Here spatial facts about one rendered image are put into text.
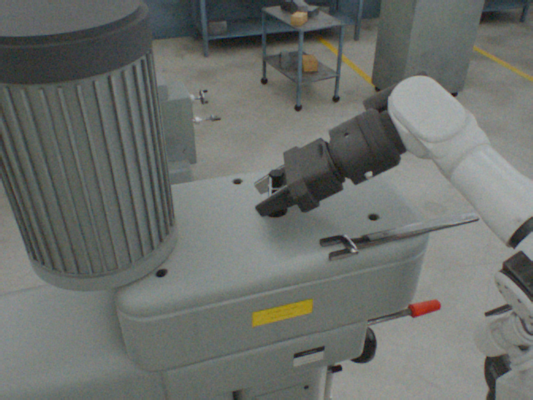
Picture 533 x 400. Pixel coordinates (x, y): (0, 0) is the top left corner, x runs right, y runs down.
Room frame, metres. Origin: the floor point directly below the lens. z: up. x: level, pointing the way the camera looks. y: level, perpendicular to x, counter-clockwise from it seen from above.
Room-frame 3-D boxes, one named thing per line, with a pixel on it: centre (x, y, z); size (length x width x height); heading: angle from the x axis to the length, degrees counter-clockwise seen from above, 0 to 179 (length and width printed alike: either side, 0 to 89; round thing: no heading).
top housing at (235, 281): (0.62, 0.00, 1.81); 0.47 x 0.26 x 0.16; 107
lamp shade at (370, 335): (0.71, -0.20, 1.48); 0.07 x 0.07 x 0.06
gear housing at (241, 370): (0.61, 0.03, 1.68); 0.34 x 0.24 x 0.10; 107
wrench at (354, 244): (0.57, -0.20, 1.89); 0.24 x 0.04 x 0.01; 108
